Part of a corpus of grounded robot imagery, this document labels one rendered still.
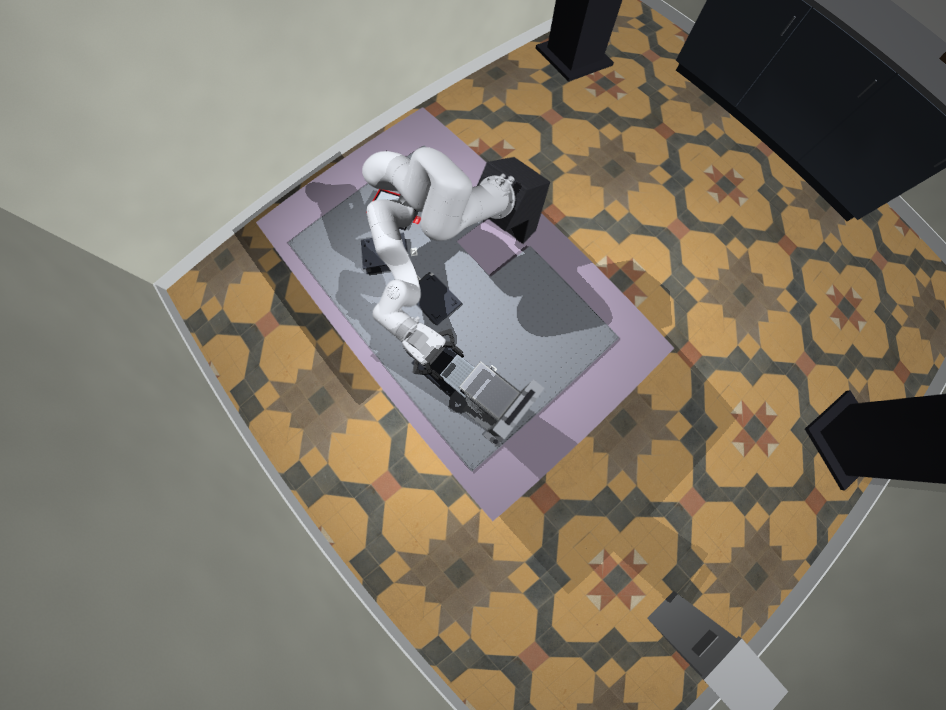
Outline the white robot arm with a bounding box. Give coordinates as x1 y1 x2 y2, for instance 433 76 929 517
362 147 515 342

